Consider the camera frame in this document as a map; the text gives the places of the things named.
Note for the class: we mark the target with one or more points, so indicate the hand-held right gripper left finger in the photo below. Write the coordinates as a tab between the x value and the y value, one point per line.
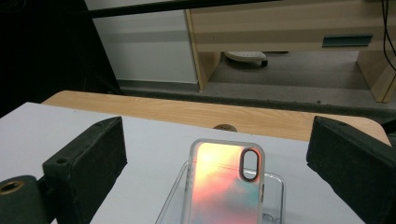
90	161

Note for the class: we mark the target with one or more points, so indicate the white table sheet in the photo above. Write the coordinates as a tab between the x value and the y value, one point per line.
155	146

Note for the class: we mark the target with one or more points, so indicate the black horizontal frame bar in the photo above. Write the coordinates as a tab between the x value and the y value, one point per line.
174	7

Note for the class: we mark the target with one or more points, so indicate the clear plastic packaging tray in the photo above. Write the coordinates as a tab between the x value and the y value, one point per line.
274	199

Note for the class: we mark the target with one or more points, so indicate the iridescent phone case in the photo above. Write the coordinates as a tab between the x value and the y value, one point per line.
221	186

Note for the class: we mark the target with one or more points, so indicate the chair base with caster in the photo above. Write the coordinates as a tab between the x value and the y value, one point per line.
246	57

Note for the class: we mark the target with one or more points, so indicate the white cabinet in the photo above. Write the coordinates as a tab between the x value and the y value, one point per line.
149	49

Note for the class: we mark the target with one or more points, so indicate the black curtain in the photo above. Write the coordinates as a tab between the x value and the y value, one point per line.
43	56

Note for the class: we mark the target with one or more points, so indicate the wooden desk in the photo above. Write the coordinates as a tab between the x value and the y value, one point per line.
280	28

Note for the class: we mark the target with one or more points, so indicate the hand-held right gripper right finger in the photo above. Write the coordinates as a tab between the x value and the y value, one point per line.
358	168

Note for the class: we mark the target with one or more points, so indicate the wooden table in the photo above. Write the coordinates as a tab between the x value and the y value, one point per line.
174	112

